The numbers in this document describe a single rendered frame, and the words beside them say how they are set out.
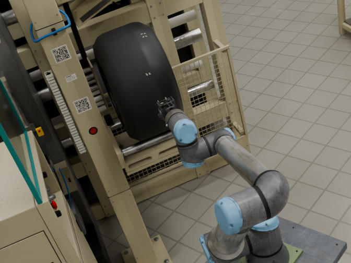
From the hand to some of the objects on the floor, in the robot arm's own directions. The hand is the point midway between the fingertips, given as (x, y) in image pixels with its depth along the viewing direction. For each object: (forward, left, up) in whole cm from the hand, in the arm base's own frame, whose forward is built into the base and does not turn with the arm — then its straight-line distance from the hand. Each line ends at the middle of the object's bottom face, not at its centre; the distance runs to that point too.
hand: (163, 106), depth 250 cm
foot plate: (+49, -2, -121) cm, 131 cm away
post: (+49, -2, -121) cm, 131 cm away
